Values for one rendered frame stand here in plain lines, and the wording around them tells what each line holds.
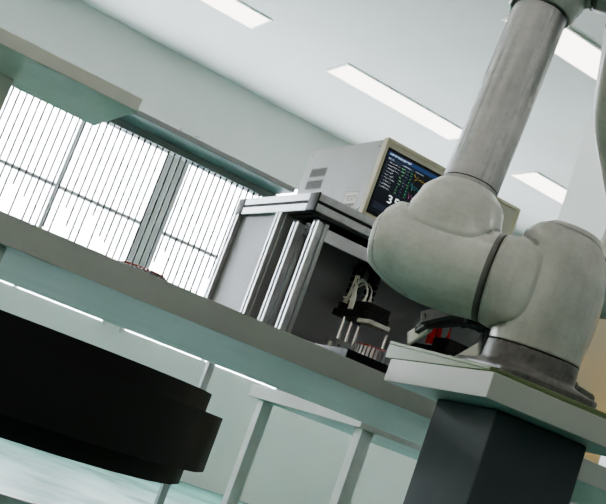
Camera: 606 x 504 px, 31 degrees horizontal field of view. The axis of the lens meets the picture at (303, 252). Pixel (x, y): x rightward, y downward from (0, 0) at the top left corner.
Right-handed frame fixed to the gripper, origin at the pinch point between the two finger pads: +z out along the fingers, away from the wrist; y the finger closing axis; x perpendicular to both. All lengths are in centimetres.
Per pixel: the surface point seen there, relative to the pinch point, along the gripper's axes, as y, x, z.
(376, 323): -1.1, 15.0, 19.2
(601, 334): 314, 232, 210
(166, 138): 46, 279, 272
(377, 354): -2.6, 5.0, 16.7
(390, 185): -4, 50, 12
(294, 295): -20.0, 17.4, 25.1
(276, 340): -37.6, -12.3, 2.3
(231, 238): -22, 50, 55
